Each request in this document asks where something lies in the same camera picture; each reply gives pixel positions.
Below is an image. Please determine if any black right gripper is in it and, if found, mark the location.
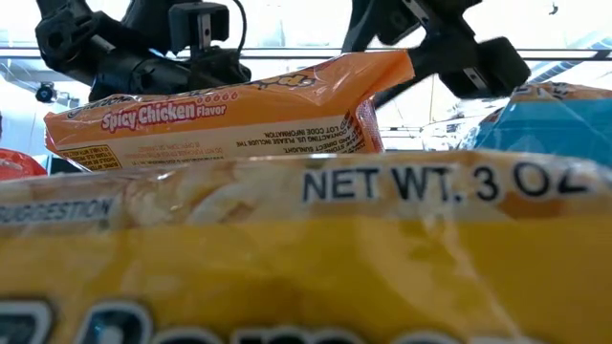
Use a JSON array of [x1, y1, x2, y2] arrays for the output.
[[341, 0, 532, 109]]

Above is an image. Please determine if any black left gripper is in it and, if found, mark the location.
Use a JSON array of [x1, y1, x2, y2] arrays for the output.
[[88, 2, 252, 101]]

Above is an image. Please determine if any red spicy chicken noodle pack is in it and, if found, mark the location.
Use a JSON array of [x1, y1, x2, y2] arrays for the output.
[[0, 147, 48, 182], [43, 50, 415, 172]]

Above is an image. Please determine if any blue edged noodle pack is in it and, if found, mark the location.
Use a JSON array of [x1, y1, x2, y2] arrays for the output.
[[458, 81, 612, 168]]

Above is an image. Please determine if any yellow creamy chicken noodle pack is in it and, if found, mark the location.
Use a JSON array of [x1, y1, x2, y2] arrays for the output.
[[0, 150, 612, 344]]

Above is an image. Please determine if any black ceiling spotlight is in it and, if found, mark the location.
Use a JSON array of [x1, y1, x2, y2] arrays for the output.
[[33, 80, 58, 104]]

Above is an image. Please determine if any black aluminium rig frame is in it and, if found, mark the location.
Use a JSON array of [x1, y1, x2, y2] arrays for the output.
[[0, 45, 612, 62]]

